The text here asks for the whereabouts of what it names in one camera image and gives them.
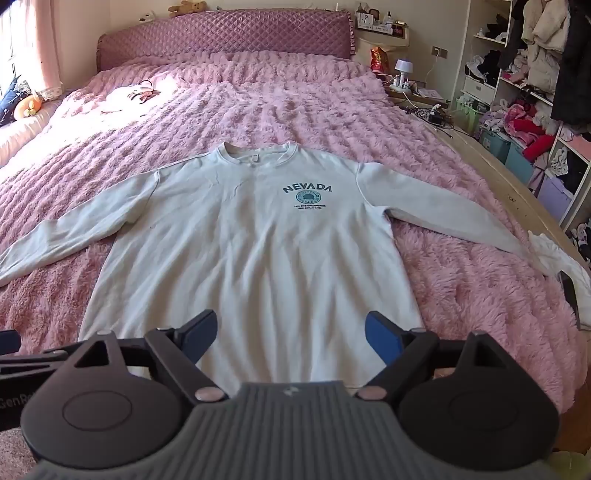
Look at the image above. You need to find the pink curtain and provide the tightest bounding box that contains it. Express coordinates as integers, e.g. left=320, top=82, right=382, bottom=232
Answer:
left=23, top=0, right=63, bottom=100

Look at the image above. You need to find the green storage bin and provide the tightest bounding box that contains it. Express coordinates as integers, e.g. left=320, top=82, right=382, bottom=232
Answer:
left=457, top=95, right=490, bottom=137

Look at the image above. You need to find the beige bed frame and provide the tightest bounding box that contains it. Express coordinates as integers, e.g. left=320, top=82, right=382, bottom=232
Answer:
left=443, top=124, right=591, bottom=273

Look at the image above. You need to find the white crumpled cloth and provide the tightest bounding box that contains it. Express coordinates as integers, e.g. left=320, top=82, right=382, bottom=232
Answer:
left=529, top=231, right=591, bottom=319

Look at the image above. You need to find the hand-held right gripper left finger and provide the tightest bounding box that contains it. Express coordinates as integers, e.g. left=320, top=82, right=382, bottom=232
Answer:
left=69, top=310, right=228, bottom=402

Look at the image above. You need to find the purple storage bin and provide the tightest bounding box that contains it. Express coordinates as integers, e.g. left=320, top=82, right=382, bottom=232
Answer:
left=538, top=175, right=573, bottom=222

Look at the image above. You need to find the pile of red clothes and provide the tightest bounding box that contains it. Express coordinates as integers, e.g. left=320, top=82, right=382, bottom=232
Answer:
left=503, top=104, right=555, bottom=162

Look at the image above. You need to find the pale pink cushion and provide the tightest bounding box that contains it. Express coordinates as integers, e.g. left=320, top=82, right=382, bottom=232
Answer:
left=0, top=102, right=61, bottom=171

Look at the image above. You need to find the tangle of black cables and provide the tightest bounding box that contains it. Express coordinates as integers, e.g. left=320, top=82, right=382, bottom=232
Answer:
left=402, top=102, right=455, bottom=127

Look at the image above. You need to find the red snack bag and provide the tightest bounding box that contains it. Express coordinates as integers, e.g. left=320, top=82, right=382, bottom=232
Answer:
left=369, top=46, right=389, bottom=75

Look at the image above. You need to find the small garment on bed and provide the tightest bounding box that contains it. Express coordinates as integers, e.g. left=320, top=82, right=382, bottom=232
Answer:
left=127, top=80, right=160, bottom=102

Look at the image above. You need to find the dark blue patterned pillow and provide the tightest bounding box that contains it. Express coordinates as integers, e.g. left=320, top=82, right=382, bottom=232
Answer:
left=0, top=76, right=33, bottom=125

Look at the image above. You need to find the orange plush toy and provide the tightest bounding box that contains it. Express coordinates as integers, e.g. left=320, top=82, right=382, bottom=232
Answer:
left=14, top=95, right=44, bottom=120

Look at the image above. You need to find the white printed sweatshirt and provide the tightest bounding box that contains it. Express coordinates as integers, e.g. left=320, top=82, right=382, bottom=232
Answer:
left=0, top=141, right=543, bottom=393

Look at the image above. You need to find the black flat device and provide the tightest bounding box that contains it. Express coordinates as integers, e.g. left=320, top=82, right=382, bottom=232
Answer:
left=558, top=271, right=583, bottom=330

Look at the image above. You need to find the white table lamp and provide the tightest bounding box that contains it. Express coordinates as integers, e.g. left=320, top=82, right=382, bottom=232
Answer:
left=390, top=58, right=414, bottom=90

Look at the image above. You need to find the wooden bedside table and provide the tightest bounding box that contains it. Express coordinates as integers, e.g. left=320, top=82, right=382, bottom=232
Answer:
left=385, top=85, right=448, bottom=103

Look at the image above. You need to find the white drawer box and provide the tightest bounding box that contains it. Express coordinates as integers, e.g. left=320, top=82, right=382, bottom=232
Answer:
left=464, top=76, right=497, bottom=107

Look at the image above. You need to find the black hanging coat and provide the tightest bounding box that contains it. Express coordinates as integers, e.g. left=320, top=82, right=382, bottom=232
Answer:
left=551, top=0, right=591, bottom=127

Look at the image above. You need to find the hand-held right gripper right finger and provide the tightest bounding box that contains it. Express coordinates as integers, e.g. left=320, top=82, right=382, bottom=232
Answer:
left=355, top=311, right=513, bottom=401

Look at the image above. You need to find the teal storage bin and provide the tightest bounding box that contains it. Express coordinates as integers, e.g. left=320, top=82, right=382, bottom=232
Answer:
left=505, top=148, right=536, bottom=185
left=480, top=127, right=511, bottom=162

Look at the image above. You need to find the purple quilted headboard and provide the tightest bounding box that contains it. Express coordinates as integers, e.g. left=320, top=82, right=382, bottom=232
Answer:
left=96, top=11, right=358, bottom=72

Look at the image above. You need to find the pink fluffy blanket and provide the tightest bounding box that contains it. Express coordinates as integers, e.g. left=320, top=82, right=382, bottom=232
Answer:
left=0, top=50, right=589, bottom=480

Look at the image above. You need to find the cream puffer coat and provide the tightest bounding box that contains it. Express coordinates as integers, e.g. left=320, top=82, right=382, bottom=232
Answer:
left=522, top=0, right=573, bottom=95

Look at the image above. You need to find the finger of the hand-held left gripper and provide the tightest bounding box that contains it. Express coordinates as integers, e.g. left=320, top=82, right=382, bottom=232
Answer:
left=0, top=329, right=70, bottom=376

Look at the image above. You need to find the open wardrobe with clothes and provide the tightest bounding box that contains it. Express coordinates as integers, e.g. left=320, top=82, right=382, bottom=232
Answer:
left=462, top=0, right=591, bottom=232

